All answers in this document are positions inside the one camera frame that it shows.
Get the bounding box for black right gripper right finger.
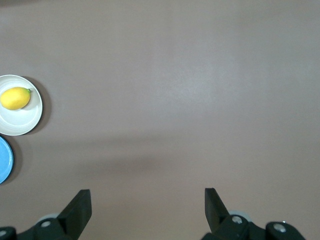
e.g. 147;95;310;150
201;187;306;240

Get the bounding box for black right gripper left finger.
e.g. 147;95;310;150
0;189;93;240

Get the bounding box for yellow lemon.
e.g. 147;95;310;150
0;86;32;111

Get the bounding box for blue plate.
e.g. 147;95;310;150
0;136;14;185

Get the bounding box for pale pink plate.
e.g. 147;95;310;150
0;74;43;137

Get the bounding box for brown table cover sheet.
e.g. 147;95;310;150
0;0;320;240

